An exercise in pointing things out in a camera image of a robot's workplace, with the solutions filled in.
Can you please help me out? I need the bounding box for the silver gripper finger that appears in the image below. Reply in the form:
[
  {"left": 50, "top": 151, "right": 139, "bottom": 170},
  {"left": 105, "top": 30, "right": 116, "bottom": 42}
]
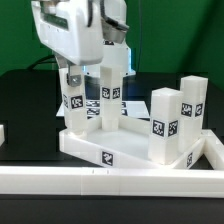
[{"left": 67, "top": 65, "right": 82, "bottom": 87}]

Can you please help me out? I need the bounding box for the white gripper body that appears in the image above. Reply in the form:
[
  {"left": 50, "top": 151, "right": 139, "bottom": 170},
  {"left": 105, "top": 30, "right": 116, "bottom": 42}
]
[{"left": 31, "top": 0, "right": 103, "bottom": 65}]

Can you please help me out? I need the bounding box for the white desk top tray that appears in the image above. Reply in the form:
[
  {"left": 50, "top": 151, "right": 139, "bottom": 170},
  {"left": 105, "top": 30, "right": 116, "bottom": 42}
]
[{"left": 59, "top": 116, "right": 205, "bottom": 169}]

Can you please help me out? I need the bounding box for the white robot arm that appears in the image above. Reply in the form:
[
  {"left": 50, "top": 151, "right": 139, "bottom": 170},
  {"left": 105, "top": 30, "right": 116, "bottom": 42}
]
[{"left": 31, "top": 0, "right": 131, "bottom": 79}]

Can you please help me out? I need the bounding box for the white fiducial marker sheet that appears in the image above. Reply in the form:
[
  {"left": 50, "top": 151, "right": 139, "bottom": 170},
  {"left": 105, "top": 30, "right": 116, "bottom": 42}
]
[{"left": 57, "top": 100, "right": 149, "bottom": 118}]

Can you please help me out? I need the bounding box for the white block left edge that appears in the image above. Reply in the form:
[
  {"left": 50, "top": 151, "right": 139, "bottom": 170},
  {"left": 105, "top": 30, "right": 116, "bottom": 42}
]
[{"left": 0, "top": 125, "right": 5, "bottom": 146}]

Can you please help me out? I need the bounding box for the white front fence bar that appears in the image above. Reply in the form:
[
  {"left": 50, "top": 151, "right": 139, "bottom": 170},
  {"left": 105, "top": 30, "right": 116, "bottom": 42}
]
[{"left": 0, "top": 166, "right": 224, "bottom": 198}]

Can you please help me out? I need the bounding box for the black cable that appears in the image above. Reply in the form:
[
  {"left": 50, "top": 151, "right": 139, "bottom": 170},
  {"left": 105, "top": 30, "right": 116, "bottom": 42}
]
[{"left": 27, "top": 54, "right": 58, "bottom": 70}]

